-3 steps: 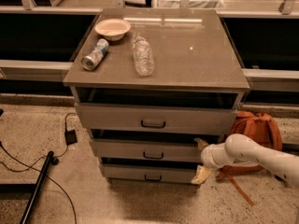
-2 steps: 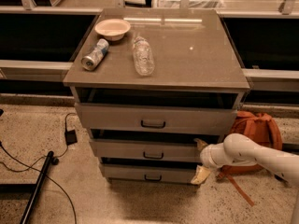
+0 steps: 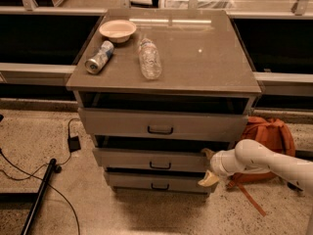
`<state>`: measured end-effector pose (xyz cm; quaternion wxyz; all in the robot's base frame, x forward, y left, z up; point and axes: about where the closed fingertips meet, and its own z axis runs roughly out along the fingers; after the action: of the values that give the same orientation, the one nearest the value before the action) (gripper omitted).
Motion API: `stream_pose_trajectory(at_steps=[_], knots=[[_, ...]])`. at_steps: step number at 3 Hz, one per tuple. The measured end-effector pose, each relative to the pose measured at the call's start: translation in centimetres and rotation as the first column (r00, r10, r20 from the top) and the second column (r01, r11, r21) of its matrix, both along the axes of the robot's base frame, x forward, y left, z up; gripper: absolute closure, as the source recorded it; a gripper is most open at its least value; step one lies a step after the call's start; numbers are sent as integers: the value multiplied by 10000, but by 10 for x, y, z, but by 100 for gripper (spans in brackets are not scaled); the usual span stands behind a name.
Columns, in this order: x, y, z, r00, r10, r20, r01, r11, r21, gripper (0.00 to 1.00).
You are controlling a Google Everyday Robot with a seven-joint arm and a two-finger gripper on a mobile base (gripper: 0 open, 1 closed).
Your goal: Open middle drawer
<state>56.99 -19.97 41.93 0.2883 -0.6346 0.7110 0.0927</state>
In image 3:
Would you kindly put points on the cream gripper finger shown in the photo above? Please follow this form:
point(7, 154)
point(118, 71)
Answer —
point(208, 153)
point(209, 179)

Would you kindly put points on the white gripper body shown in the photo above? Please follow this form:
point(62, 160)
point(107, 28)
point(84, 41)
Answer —
point(217, 164)

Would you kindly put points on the grey drawer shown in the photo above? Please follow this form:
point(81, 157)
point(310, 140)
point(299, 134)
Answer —
point(166, 183)
point(163, 125)
point(151, 160)

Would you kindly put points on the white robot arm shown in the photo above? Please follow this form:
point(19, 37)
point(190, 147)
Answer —
point(249, 157)

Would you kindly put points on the grey drawer cabinet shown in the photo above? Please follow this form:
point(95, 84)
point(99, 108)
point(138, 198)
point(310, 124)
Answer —
point(204, 71)

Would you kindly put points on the grey bottom drawer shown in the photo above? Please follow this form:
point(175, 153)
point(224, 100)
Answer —
point(166, 183)

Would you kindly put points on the grey top drawer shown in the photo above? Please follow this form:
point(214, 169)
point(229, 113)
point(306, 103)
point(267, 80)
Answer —
point(163, 125)

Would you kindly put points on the orange backpack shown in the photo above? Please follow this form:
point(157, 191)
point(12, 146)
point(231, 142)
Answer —
point(275, 135)

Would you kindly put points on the clear plastic water bottle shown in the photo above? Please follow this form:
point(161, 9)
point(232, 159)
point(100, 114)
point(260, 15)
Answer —
point(149, 59)

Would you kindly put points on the black power adapter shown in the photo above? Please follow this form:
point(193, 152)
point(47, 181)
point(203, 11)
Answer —
point(73, 144)

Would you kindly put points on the silver blue drink can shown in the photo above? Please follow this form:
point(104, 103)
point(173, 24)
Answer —
point(96, 63)

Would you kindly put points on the white paper bowl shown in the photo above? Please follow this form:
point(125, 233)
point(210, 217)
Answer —
point(117, 31)

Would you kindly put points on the black metal floor bar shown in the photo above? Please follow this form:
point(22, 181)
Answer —
point(51, 168)

